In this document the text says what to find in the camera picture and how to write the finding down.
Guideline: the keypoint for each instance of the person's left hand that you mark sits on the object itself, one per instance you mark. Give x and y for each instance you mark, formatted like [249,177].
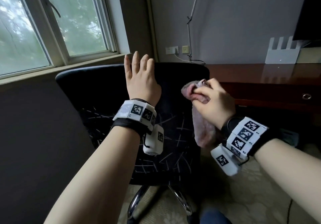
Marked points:
[141,80]

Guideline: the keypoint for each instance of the person's right hand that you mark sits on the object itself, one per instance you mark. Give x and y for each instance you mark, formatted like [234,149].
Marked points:
[215,103]

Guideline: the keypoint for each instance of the pink cleaning cloth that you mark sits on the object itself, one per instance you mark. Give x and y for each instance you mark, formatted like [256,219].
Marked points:
[203,131]

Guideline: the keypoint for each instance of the black office chair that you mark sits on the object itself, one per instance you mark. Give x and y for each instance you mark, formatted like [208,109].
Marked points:
[100,101]

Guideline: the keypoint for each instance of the person's right forearm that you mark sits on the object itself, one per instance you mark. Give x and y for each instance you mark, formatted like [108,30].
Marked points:
[288,178]

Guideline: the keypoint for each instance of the person's left forearm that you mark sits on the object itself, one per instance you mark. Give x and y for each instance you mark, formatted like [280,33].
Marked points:
[92,178]

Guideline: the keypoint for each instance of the left wrist marker band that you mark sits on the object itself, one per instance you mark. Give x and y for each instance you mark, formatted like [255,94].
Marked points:
[135,116]

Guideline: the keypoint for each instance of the wrist marker band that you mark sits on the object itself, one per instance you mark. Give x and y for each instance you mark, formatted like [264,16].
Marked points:
[135,116]
[245,136]

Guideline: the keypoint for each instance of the right wrist marker band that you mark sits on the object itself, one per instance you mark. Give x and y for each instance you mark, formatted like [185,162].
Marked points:
[245,136]

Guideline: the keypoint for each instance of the white charger plug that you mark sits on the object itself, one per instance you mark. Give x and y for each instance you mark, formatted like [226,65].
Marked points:
[176,50]

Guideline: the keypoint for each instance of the red wooden table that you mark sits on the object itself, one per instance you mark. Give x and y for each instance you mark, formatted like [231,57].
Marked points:
[263,80]

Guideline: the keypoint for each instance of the beige window sill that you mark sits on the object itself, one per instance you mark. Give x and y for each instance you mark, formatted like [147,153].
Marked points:
[62,67]

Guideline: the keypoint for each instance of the white router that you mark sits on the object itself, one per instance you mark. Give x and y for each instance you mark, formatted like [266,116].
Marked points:
[282,53]

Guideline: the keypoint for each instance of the beige box device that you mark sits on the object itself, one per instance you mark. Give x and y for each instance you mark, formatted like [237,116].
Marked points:
[308,55]

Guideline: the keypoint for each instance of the blue trousers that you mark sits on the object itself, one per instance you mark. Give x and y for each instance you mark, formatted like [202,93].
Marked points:
[214,216]

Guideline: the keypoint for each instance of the black television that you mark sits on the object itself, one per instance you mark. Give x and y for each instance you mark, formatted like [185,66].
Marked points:
[307,10]

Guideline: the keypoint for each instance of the white wall socket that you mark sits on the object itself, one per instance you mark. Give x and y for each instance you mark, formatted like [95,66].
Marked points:
[169,50]

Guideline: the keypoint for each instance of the beige wall socket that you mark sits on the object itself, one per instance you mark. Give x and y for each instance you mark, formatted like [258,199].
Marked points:
[185,49]

